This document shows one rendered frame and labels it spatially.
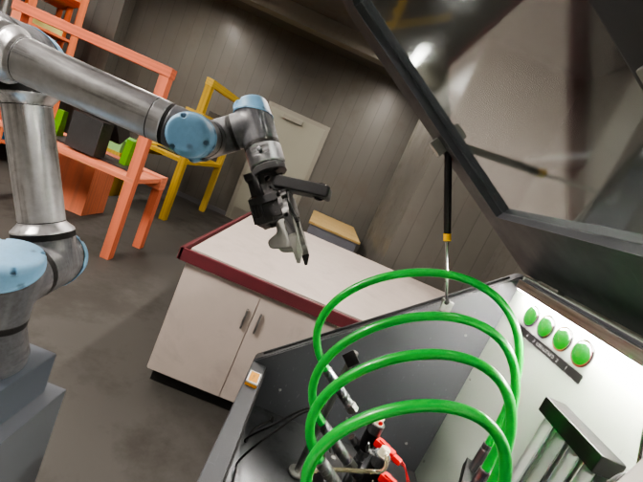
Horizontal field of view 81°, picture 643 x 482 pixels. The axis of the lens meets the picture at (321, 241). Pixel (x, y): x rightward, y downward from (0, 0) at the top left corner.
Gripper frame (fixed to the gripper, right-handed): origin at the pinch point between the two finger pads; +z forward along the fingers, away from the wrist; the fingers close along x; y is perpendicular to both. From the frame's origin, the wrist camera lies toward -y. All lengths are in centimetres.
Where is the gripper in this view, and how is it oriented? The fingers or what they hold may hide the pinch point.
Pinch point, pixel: (304, 257)
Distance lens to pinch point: 74.8
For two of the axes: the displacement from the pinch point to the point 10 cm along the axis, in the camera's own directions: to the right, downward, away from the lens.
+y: -9.5, 3.0, 1.0
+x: -1.4, -1.1, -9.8
